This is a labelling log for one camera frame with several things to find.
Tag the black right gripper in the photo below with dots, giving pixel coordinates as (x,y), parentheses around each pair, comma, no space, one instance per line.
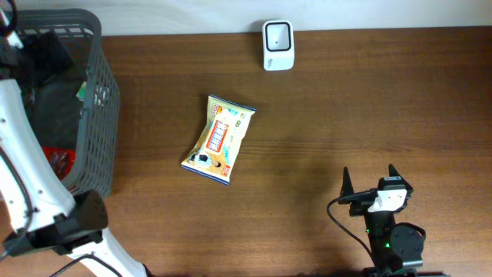
(361,208)

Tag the yellow wet wipes pack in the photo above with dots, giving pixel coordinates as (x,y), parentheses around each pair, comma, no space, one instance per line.
(214,154)

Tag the red snack bag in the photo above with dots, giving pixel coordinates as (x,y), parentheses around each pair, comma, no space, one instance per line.
(61,160)

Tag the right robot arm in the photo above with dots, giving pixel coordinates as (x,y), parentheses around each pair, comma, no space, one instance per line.
(394,248)

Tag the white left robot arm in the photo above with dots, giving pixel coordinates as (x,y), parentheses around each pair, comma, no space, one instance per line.
(44,215)

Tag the white barcode scanner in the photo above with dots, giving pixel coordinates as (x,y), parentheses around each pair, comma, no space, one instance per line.
(278,45)

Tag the grey plastic mesh basket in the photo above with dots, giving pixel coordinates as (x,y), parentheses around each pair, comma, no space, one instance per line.
(69,94)

